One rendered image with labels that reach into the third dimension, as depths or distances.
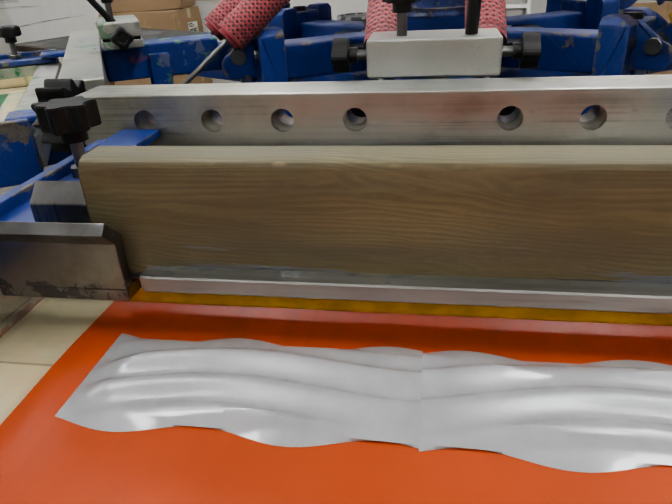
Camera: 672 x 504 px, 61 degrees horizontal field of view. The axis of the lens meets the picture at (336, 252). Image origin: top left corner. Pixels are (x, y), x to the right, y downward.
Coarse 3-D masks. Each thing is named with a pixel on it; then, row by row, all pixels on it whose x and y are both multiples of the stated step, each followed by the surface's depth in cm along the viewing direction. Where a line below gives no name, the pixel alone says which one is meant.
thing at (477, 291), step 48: (144, 288) 33; (192, 288) 32; (240, 288) 32; (288, 288) 31; (336, 288) 31; (384, 288) 30; (432, 288) 30; (480, 288) 30; (528, 288) 29; (576, 288) 29; (624, 288) 29
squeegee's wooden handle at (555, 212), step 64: (128, 192) 32; (192, 192) 31; (256, 192) 30; (320, 192) 30; (384, 192) 29; (448, 192) 29; (512, 192) 28; (576, 192) 28; (640, 192) 27; (128, 256) 34; (192, 256) 33; (256, 256) 32; (320, 256) 32; (384, 256) 31; (448, 256) 30; (512, 256) 30; (576, 256) 29; (640, 256) 29
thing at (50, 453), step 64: (128, 320) 36; (192, 320) 35; (256, 320) 35; (320, 320) 35; (384, 320) 34; (64, 384) 31; (0, 448) 27; (64, 448) 27; (128, 448) 26; (192, 448) 26; (256, 448) 26; (320, 448) 26; (384, 448) 26
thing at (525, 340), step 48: (432, 336) 33; (480, 336) 33; (528, 336) 32; (576, 336) 32; (624, 336) 32; (432, 480) 24; (480, 480) 24; (528, 480) 24; (576, 480) 24; (624, 480) 24
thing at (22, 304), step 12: (0, 300) 35; (12, 300) 36; (24, 300) 37; (36, 300) 38; (0, 312) 35; (12, 312) 36; (24, 312) 37; (0, 324) 35; (12, 324) 36; (0, 336) 35
